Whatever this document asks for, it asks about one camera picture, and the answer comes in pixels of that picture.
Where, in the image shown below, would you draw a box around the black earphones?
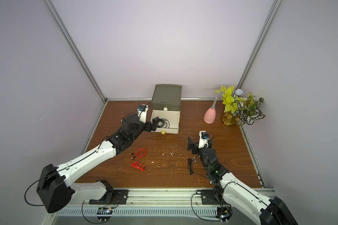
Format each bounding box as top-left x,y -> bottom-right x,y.
157,118 -> 170,128
187,157 -> 196,175

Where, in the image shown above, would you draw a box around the cream drawer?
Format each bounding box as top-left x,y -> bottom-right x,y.
151,110 -> 180,134

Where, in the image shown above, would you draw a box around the olive green top drawer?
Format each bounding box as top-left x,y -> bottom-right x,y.
152,102 -> 181,111

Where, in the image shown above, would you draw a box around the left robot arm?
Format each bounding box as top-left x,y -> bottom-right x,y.
36,114 -> 159,213

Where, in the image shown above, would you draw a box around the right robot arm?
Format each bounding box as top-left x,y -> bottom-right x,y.
187,137 -> 298,225

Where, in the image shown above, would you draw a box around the three-tier drawer cabinet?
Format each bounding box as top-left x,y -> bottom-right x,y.
152,84 -> 182,104

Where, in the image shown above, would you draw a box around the red earphones upper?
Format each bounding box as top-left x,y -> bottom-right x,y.
131,148 -> 146,160

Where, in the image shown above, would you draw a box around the red earphones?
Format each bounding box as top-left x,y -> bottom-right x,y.
131,161 -> 147,171
131,148 -> 146,160

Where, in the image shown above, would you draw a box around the red earphones lower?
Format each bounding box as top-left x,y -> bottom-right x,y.
131,161 -> 147,171

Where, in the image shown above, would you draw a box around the pink vase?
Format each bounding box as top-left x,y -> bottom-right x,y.
204,97 -> 218,124

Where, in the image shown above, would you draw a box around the potted green plant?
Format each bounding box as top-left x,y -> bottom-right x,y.
215,85 -> 265,127

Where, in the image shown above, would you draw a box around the right controller board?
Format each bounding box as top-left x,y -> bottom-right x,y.
216,205 -> 233,223

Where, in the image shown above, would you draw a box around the controller board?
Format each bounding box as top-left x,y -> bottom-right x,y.
216,205 -> 233,223
96,207 -> 114,223

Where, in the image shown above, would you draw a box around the left controller board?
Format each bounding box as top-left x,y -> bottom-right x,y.
96,207 -> 114,223

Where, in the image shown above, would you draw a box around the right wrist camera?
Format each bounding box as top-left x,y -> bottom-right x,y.
198,131 -> 210,149

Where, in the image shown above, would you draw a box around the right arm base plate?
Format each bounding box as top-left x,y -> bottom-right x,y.
197,189 -> 227,205

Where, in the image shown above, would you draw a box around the aluminium mounting rail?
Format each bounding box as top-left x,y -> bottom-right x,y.
48,187 -> 277,208

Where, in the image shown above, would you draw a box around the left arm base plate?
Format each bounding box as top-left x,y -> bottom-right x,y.
89,189 -> 129,205

